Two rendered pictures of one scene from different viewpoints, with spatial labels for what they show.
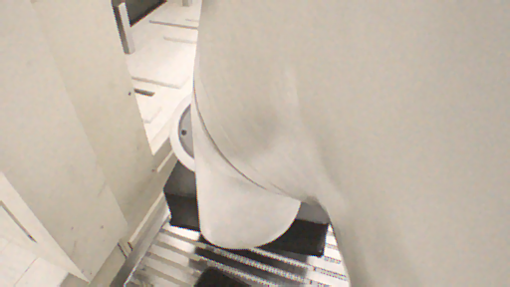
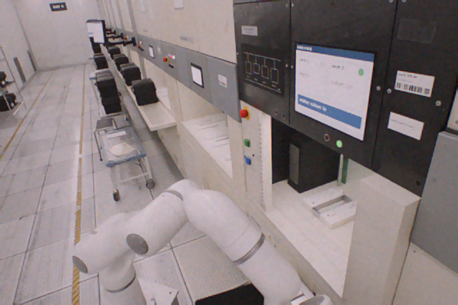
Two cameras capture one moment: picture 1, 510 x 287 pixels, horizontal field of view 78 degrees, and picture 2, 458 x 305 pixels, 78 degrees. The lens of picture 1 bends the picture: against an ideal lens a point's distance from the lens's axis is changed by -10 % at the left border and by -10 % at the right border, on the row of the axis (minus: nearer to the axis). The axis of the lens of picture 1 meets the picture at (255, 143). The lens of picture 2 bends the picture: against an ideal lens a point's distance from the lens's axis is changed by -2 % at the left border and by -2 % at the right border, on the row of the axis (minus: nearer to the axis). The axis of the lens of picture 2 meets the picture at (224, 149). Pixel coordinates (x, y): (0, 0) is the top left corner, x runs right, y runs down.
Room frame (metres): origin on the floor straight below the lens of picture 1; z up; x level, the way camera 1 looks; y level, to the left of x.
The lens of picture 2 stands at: (0.43, -0.34, 1.81)
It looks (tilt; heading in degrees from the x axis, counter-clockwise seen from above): 27 degrees down; 139
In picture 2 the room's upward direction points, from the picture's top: 6 degrees counter-clockwise
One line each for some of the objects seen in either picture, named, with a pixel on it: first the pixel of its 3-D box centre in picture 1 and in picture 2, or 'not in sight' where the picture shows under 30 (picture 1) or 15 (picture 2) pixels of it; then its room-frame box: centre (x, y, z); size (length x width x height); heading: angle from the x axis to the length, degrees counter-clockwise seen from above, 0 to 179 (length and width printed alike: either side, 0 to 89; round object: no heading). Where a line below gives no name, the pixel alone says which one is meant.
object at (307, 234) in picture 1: (260, 159); not in sight; (0.46, -0.01, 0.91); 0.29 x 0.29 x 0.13; 77
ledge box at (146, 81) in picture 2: not in sight; (144, 91); (-2.79, 1.29, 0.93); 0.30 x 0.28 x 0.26; 157
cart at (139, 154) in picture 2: not in sight; (126, 159); (-2.67, 0.81, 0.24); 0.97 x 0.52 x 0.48; 162
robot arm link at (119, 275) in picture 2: not in sight; (117, 248); (-0.42, -0.15, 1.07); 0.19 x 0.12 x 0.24; 107
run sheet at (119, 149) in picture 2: not in sight; (121, 148); (-2.51, 0.72, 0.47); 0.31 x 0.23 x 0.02; 1
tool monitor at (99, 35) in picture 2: not in sight; (113, 34); (-3.32, 1.32, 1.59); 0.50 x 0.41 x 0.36; 70
